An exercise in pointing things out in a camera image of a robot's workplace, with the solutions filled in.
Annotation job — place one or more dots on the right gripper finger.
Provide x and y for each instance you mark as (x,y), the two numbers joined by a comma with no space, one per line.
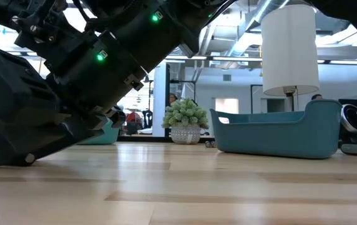
(25,147)
(9,93)

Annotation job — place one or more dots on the person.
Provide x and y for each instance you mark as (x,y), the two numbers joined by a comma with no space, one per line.
(172,99)
(316,97)

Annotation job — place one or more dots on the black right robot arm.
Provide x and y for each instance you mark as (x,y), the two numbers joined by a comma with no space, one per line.
(172,34)

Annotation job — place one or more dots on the green succulent in pot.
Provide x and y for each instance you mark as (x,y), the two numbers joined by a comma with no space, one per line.
(184,115)

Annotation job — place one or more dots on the white black building column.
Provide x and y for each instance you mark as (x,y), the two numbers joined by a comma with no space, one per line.
(161,103)

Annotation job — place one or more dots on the small dark battery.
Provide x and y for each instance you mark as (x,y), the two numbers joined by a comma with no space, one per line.
(213,144)
(207,144)

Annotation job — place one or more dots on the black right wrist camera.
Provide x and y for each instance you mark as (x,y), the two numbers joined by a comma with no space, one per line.
(37,28)

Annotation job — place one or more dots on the light teal plastic bin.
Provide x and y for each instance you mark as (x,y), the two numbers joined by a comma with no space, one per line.
(109,136)

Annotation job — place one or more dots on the silver ventilation duct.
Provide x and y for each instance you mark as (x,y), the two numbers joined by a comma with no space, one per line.
(253,22)

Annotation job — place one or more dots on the white shade wooden base lamp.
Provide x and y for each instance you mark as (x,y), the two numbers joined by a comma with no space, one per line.
(289,50)

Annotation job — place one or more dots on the dark teal plastic bin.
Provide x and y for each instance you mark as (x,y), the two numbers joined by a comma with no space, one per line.
(275,137)

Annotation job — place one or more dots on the red office chair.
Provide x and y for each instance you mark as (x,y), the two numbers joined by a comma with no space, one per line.
(133,118)

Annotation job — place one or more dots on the long ceiling light strip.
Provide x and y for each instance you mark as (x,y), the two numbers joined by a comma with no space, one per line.
(347,62)
(228,58)

